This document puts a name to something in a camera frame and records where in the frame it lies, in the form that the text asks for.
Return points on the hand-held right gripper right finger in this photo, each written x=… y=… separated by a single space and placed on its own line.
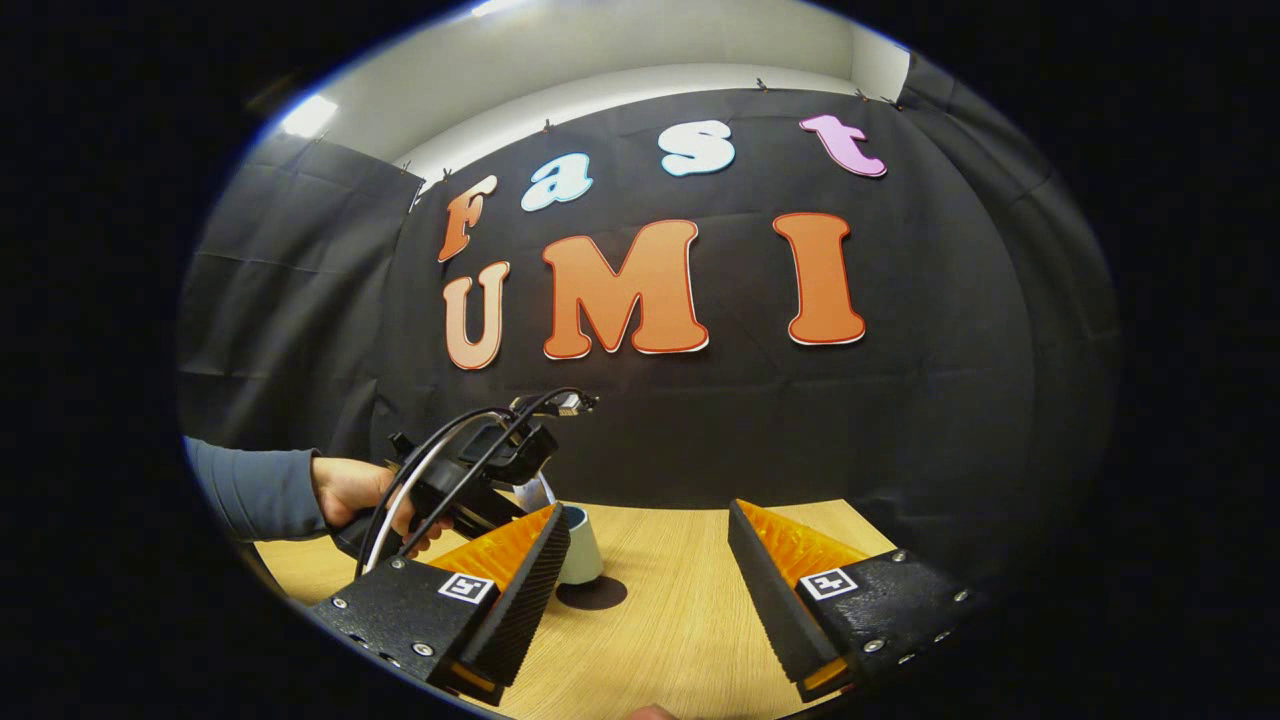
x=765 y=590

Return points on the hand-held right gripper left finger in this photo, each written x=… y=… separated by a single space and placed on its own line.
x=525 y=590

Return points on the light blue cup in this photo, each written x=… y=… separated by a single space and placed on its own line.
x=582 y=550

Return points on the brown round coaster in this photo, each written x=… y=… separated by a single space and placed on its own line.
x=600 y=595

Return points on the wooden desktop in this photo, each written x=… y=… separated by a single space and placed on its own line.
x=670 y=600

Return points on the black backdrop cloth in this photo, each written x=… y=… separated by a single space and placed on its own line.
x=700 y=420

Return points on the ceiling light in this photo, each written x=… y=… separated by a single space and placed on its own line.
x=308 y=115

